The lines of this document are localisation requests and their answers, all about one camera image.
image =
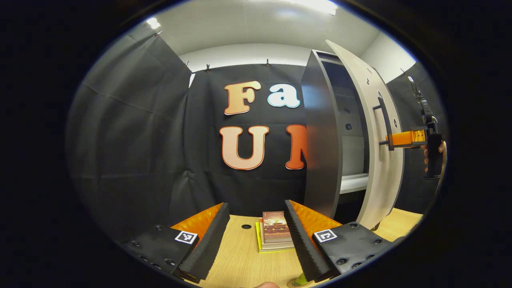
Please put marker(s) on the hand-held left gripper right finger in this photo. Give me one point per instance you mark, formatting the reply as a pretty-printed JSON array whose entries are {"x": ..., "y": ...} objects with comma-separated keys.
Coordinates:
[{"x": 302, "y": 240}]

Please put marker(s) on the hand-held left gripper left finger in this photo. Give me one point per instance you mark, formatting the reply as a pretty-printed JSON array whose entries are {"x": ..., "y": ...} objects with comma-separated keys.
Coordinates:
[{"x": 208, "y": 240}]

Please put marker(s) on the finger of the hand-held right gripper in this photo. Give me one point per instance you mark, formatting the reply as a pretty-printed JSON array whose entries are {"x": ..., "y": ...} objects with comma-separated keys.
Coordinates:
[{"x": 404, "y": 138}]

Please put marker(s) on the green label drink bottle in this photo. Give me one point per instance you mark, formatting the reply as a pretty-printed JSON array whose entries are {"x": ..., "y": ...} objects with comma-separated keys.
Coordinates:
[{"x": 300, "y": 280}]

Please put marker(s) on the beige cabinet door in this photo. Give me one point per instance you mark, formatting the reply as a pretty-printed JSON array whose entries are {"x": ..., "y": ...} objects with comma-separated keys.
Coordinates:
[{"x": 386, "y": 184}]

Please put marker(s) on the yellow thin book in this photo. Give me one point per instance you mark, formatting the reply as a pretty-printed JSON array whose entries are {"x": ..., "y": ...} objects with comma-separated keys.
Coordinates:
[{"x": 258, "y": 240}]

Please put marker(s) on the large ceiling light panel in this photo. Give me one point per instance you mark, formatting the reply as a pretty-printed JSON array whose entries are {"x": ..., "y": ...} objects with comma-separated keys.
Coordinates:
[{"x": 316, "y": 6}]

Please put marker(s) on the small ceiling light panel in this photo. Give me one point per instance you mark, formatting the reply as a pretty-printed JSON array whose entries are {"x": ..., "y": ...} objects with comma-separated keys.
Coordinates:
[{"x": 153, "y": 22}]

